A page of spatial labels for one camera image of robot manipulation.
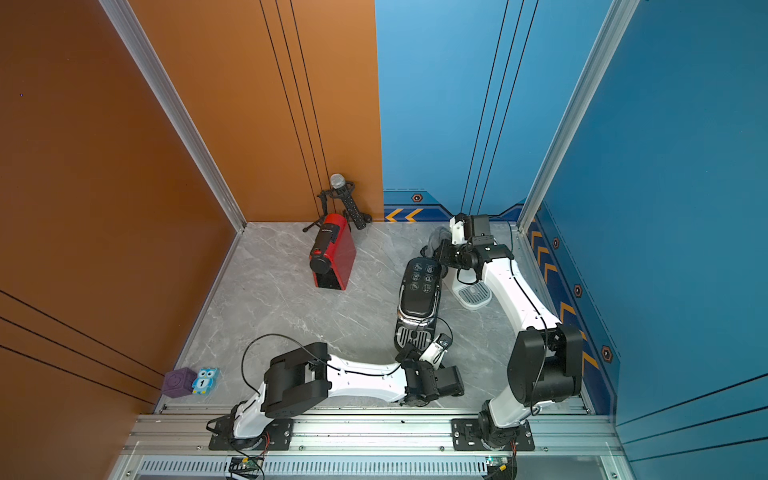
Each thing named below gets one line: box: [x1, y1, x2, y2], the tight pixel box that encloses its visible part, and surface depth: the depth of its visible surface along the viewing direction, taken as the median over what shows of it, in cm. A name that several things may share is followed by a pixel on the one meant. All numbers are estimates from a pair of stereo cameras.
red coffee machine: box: [309, 213, 357, 291], surface depth 93 cm
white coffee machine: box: [442, 267, 493, 310], surface depth 98 cm
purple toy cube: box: [162, 368, 197, 398], surface depth 79 cm
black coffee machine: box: [394, 257, 443, 354], surface depth 75 cm
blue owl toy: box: [192, 367, 220, 395], surface depth 82 cm
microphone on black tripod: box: [303, 173, 373, 232], surface depth 105 cm
